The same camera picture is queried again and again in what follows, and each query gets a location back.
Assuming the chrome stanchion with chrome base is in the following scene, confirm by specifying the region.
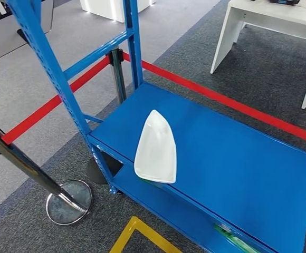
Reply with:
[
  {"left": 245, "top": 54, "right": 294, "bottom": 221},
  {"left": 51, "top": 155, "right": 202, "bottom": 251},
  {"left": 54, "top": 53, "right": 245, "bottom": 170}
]
[
  {"left": 107, "top": 47, "right": 128, "bottom": 105},
  {"left": 0, "top": 126, "right": 93, "bottom": 226}
]

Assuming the white display plinth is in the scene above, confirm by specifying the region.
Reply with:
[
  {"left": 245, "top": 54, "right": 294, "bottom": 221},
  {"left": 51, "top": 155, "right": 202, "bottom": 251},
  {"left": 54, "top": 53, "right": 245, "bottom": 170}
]
[{"left": 79, "top": 0, "right": 156, "bottom": 24}]

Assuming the white plastic mirror cover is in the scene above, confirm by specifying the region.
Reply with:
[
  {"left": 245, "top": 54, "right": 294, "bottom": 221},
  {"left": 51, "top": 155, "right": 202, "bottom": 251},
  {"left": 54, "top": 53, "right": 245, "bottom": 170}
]
[{"left": 134, "top": 109, "right": 178, "bottom": 184}]

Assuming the black device on desk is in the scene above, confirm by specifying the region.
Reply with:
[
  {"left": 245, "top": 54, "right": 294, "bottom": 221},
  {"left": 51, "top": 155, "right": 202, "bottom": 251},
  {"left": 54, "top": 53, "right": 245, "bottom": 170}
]
[{"left": 268, "top": 0, "right": 301, "bottom": 6}]

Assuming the yellow floor tape square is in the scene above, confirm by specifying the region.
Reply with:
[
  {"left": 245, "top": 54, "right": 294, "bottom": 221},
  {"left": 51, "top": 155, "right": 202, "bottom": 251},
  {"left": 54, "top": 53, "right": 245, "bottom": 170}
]
[{"left": 109, "top": 216, "right": 183, "bottom": 253}]

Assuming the white desk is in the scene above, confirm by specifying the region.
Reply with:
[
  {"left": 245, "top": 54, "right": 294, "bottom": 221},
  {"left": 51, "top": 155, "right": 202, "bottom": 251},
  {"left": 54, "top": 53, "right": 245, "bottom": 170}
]
[{"left": 210, "top": 0, "right": 306, "bottom": 110}]

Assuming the blue metal shelf rack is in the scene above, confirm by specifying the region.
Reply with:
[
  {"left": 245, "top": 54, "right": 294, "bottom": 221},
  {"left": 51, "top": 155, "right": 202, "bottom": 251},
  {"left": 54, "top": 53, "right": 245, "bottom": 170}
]
[{"left": 5, "top": 0, "right": 306, "bottom": 253}]

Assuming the black stanchion with black base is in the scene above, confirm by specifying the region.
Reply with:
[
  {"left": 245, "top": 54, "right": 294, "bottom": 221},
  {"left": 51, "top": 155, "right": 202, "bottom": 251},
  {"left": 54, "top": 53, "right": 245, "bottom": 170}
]
[{"left": 85, "top": 152, "right": 125, "bottom": 186}]

